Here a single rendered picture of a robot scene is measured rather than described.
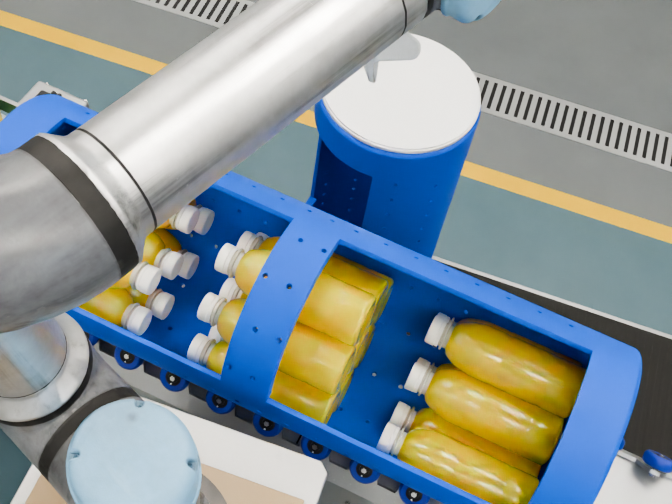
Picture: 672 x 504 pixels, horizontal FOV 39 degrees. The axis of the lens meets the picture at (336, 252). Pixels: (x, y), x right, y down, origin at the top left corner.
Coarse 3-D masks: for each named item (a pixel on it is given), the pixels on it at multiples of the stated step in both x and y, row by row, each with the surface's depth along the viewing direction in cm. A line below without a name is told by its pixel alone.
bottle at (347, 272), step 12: (264, 240) 131; (276, 240) 130; (336, 264) 128; (348, 264) 129; (336, 276) 127; (348, 276) 127; (360, 276) 128; (372, 276) 128; (360, 288) 127; (372, 288) 127; (384, 288) 127
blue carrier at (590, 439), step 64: (0, 128) 125; (64, 128) 141; (256, 192) 126; (320, 256) 119; (384, 256) 121; (192, 320) 143; (256, 320) 117; (384, 320) 142; (512, 320) 119; (256, 384) 120; (384, 384) 141; (576, 448) 110
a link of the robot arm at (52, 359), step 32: (64, 320) 90; (0, 352) 78; (32, 352) 81; (64, 352) 87; (96, 352) 95; (0, 384) 83; (32, 384) 85; (64, 384) 87; (96, 384) 91; (0, 416) 87; (32, 416) 87; (64, 416) 89; (32, 448) 90
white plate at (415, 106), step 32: (384, 64) 167; (416, 64) 168; (448, 64) 168; (352, 96) 162; (384, 96) 162; (416, 96) 163; (448, 96) 164; (480, 96) 165; (352, 128) 158; (384, 128) 158; (416, 128) 159; (448, 128) 160
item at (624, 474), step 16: (112, 352) 143; (160, 368) 142; (128, 384) 143; (192, 384) 141; (160, 400) 142; (240, 416) 139; (288, 432) 139; (624, 464) 141; (384, 480) 136; (608, 480) 140; (624, 480) 140; (640, 480) 140; (656, 480) 141; (320, 496) 140; (336, 496) 139; (352, 496) 138; (608, 496) 138; (624, 496) 139; (640, 496) 139; (656, 496) 139
